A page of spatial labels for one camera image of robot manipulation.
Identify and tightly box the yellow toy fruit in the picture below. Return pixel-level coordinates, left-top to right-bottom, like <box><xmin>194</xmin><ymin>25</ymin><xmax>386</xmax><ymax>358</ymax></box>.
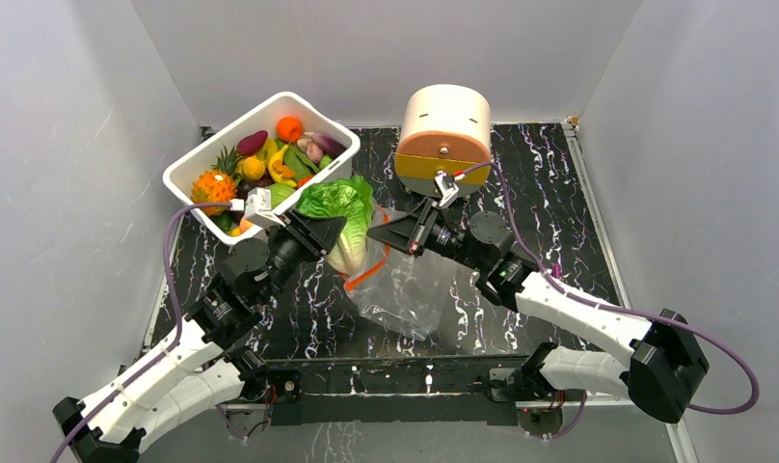
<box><xmin>236</xmin><ymin>156</ymin><xmax>266</xmax><ymax>181</ymax></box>

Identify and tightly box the purple cable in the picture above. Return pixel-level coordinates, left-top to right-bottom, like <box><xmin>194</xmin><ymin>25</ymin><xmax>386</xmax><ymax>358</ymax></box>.
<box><xmin>49</xmin><ymin>202</ymin><xmax>247</xmax><ymax>463</ymax></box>
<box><xmin>453</xmin><ymin>160</ymin><xmax>761</xmax><ymax>417</ymax></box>

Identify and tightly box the purple toy onion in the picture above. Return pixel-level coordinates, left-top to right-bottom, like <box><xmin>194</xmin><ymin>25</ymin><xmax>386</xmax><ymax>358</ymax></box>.
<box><xmin>310</xmin><ymin>132</ymin><xmax>346</xmax><ymax>159</ymax></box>

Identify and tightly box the purple toy sweet potato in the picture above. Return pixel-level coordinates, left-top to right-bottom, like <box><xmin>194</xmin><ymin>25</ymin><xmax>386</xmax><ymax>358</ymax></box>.
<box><xmin>236</xmin><ymin>130</ymin><xmax>268</xmax><ymax>157</ymax></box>

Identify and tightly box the orange toy tangerine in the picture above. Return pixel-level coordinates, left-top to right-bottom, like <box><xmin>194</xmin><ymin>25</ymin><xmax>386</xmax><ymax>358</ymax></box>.
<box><xmin>276</xmin><ymin>117</ymin><xmax>305</xmax><ymax>143</ymax></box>

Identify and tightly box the round drawer cabinet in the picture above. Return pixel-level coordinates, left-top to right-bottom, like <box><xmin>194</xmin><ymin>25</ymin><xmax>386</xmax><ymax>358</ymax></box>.
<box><xmin>393</xmin><ymin>84</ymin><xmax>492</xmax><ymax>197</ymax></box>

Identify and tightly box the clear zip top bag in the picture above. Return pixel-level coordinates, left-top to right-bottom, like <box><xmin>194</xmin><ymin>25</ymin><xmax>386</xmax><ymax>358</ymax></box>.
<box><xmin>344</xmin><ymin>238</ymin><xmax>463</xmax><ymax>341</ymax></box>

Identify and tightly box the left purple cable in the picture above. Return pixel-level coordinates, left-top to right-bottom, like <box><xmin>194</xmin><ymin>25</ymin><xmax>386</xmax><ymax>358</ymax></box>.
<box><xmin>49</xmin><ymin>202</ymin><xmax>247</xmax><ymax>463</ymax></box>

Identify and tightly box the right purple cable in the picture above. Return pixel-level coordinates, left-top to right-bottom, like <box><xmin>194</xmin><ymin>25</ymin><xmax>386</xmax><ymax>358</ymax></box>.
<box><xmin>453</xmin><ymin>160</ymin><xmax>761</xmax><ymax>417</ymax></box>

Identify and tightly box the toy garlic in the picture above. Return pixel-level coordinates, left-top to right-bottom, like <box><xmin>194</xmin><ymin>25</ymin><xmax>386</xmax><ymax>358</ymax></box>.
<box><xmin>296</xmin><ymin>136</ymin><xmax>326</xmax><ymax>165</ymax></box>

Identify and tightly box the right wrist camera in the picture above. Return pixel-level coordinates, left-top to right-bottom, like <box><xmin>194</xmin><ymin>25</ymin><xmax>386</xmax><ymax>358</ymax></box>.
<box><xmin>434</xmin><ymin>171</ymin><xmax>460</xmax><ymax>210</ymax></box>

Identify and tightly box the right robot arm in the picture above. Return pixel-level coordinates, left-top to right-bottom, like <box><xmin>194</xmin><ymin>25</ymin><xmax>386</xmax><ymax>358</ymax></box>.
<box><xmin>367</xmin><ymin>210</ymin><xmax>710</xmax><ymax>423</ymax></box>

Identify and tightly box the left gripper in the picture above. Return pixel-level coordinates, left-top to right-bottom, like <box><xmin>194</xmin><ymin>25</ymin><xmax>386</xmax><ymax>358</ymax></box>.
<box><xmin>258</xmin><ymin>209</ymin><xmax>346</xmax><ymax>306</ymax></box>

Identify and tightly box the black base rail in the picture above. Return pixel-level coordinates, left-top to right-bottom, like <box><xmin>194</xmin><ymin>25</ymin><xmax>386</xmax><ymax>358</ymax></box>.
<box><xmin>203</xmin><ymin>354</ymin><xmax>589</xmax><ymax>428</ymax></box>

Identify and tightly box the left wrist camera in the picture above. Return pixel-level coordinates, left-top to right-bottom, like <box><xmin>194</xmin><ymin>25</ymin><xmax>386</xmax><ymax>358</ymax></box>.
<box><xmin>244</xmin><ymin>187</ymin><xmax>284</xmax><ymax>230</ymax></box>

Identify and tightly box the white plastic bin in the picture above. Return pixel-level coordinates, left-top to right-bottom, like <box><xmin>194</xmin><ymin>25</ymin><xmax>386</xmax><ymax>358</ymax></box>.
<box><xmin>162</xmin><ymin>91</ymin><xmax>362</xmax><ymax>247</ymax></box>

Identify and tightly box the toy pineapple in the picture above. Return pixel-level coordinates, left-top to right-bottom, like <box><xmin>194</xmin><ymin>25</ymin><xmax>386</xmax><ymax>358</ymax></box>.
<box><xmin>190</xmin><ymin>146</ymin><xmax>241</xmax><ymax>204</ymax></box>

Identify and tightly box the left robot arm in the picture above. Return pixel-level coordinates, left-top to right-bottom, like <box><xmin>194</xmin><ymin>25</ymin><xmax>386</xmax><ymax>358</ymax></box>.
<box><xmin>51</xmin><ymin>211</ymin><xmax>346</xmax><ymax>462</ymax></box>

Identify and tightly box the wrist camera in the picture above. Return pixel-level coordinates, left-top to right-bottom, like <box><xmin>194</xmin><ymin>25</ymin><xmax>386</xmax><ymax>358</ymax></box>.
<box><xmin>434</xmin><ymin>171</ymin><xmax>460</xmax><ymax>210</ymax></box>
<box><xmin>244</xmin><ymin>187</ymin><xmax>284</xmax><ymax>230</ymax></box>

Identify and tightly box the green toy cabbage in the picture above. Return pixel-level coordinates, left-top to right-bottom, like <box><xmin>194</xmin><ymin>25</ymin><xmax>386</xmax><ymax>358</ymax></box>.
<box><xmin>295</xmin><ymin>176</ymin><xmax>377</xmax><ymax>277</ymax></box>

